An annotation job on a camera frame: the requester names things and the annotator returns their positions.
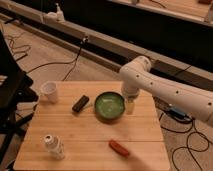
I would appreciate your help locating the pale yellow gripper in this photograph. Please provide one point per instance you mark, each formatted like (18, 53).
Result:
(129, 106)

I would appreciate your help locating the white plastic bottle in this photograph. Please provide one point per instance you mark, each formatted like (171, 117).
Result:
(54, 146)

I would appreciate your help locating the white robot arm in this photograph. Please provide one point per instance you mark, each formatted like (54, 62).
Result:
(194, 101)

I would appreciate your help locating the green bowl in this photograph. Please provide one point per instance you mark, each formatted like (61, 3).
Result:
(109, 106)

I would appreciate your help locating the blue connector on floor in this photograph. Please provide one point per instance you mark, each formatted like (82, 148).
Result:
(177, 113)

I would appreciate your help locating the red oblong object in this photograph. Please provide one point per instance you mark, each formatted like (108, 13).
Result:
(118, 148)

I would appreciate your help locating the black rectangular block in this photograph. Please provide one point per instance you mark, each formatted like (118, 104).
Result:
(80, 103)

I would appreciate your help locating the white cup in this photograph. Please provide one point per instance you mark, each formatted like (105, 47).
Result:
(49, 89)

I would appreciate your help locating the black chair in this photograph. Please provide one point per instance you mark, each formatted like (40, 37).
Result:
(14, 89)

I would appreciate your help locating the white object on rail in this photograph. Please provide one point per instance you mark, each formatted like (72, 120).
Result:
(58, 15)

